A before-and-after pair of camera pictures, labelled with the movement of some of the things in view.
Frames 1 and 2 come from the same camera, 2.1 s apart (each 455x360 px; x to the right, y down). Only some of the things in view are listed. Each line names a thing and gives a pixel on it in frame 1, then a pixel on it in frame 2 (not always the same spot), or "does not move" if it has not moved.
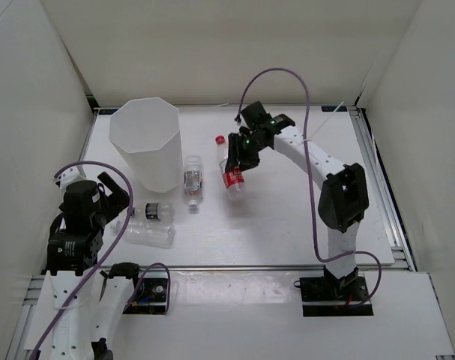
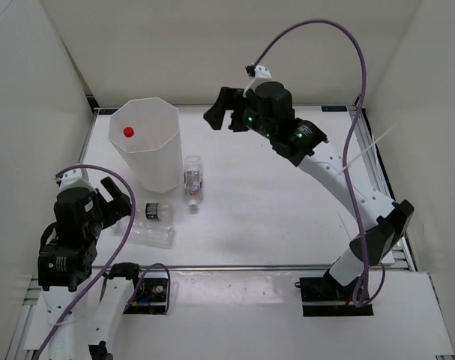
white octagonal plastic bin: x=145 y=132 does not move
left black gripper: x=119 y=199 does not move
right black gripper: x=236 y=154 -> x=228 y=100
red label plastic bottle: x=234 y=180 -> x=128 y=132
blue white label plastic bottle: x=193 y=180 does not move
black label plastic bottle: x=154 y=211 does not move
